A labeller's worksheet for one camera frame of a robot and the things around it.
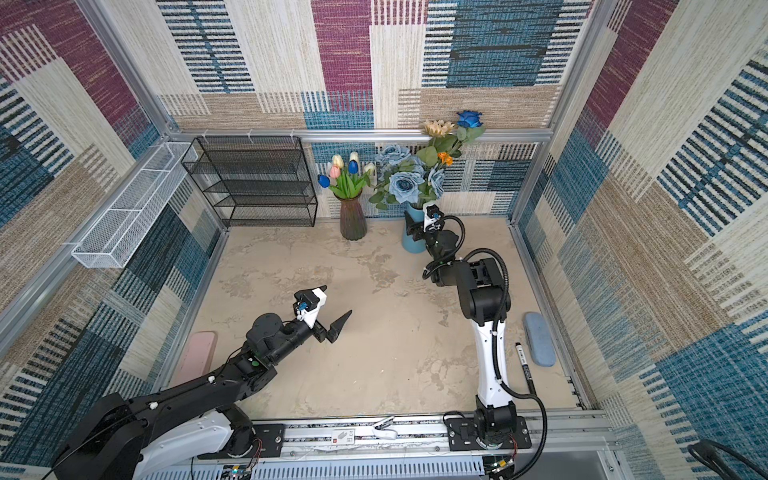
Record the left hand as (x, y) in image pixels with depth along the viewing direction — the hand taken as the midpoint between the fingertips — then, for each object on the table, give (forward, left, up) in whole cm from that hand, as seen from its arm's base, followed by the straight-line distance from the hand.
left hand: (336, 295), depth 76 cm
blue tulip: (+37, +7, +7) cm, 38 cm away
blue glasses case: (-7, -56, -17) cm, 59 cm away
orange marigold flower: (+39, -31, +13) cm, 52 cm away
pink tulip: (+37, +2, +10) cm, 38 cm away
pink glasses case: (-9, +41, -18) cm, 46 cm away
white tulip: (+47, -7, +5) cm, 48 cm away
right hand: (+35, -23, -2) cm, 42 cm away
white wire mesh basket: (+9, +51, +13) cm, 53 cm away
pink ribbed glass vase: (+37, -1, -11) cm, 38 cm away
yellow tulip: (+41, +2, +11) cm, 43 cm away
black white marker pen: (-11, -51, -20) cm, 56 cm away
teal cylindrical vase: (+32, -21, -18) cm, 42 cm away
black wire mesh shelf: (+51, +35, -4) cm, 62 cm away
